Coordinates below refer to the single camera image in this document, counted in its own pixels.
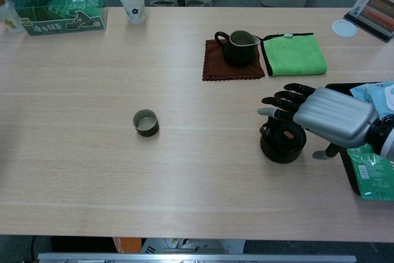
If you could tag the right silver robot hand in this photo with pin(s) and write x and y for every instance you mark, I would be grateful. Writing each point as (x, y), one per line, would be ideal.
(335, 115)

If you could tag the small dark ceramic teacup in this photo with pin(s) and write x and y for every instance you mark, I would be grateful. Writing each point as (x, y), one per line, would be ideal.
(147, 130)

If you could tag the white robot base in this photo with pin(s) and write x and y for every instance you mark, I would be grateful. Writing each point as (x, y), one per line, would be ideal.
(191, 244)

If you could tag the blue wet wipes pack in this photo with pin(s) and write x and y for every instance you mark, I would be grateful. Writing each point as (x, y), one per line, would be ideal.
(369, 93)

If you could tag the green tea packet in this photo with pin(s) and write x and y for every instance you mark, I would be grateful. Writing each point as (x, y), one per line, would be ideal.
(372, 180)
(360, 150)

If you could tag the black plastic tray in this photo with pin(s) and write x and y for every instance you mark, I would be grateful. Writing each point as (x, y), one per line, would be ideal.
(349, 170)

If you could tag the green microfiber cloth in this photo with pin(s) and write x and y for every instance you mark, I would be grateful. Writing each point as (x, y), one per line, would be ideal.
(295, 53)

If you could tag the white round disc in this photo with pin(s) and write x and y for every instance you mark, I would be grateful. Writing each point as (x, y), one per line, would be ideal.
(344, 28)

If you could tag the colourful boxed book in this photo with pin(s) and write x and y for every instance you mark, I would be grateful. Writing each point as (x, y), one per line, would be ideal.
(374, 13)

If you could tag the dark ceramic pitcher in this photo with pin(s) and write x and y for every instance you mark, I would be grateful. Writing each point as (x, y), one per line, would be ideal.
(238, 56)

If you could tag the brown tea cloth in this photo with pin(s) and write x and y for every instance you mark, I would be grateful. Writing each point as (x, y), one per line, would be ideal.
(215, 69)

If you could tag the white paper cup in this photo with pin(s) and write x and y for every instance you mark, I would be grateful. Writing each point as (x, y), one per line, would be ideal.
(134, 7)

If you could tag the orange object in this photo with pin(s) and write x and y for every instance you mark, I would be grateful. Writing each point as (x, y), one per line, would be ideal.
(126, 244)

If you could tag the clear green tea box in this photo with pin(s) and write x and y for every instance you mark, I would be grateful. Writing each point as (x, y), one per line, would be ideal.
(61, 26)

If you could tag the aluminium profile rail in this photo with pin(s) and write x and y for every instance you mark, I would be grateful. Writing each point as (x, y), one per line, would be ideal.
(197, 258)

